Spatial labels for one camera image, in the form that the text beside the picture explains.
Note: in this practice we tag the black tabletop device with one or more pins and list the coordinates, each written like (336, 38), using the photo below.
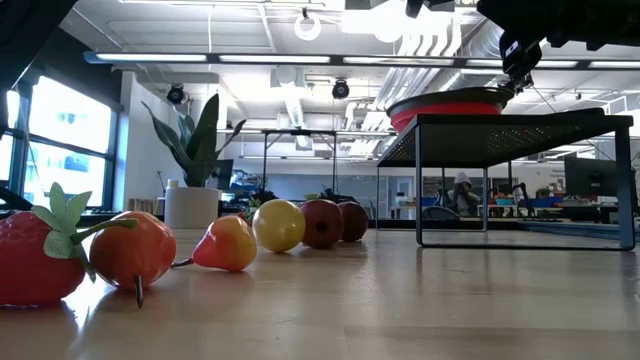
(337, 194)

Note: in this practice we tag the red grey collapsible colander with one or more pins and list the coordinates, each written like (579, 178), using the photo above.
(445, 109)

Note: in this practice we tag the potted aloe plant white pot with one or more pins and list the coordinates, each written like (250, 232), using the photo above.
(192, 207)

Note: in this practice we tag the black perforated metal shelf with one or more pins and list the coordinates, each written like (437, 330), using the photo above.
(490, 137)

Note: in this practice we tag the small orange toy fruit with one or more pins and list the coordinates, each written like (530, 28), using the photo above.
(132, 250)
(227, 245)

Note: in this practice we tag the long blue-edged bench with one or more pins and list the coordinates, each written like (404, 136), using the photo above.
(575, 229)

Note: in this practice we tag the small dark background plant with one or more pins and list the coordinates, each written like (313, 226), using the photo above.
(262, 196)

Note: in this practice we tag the ribbed silver ceiling duct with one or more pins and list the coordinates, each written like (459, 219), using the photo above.
(475, 45)

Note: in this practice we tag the long linear ceiling light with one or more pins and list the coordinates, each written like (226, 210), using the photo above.
(275, 58)

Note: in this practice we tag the black round ceiling spotlight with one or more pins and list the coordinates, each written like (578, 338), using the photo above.
(175, 94)
(340, 89)

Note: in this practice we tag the large glass window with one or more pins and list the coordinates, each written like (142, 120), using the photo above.
(65, 150)

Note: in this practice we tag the large dark monitor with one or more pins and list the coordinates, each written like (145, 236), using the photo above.
(595, 175)

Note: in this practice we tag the dark red toy plum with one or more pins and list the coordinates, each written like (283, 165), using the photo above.
(356, 221)

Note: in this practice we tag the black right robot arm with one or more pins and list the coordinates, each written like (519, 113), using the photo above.
(595, 20)

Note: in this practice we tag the person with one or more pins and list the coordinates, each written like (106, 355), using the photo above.
(464, 196)

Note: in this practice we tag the black background robot arm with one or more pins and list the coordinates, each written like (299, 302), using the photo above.
(522, 195)

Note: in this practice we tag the yellow toy lemon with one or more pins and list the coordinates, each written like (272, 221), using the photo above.
(279, 225)

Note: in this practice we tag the small dark monitor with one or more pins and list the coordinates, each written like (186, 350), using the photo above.
(223, 172)

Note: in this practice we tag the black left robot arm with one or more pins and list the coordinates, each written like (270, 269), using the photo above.
(25, 25)

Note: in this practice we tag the round white ceiling lamp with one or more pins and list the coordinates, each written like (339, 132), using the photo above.
(296, 30)

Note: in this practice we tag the dark red toy pomegranate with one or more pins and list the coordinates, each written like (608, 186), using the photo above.
(322, 224)

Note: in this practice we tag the black office chair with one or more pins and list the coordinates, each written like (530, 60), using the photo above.
(440, 213)

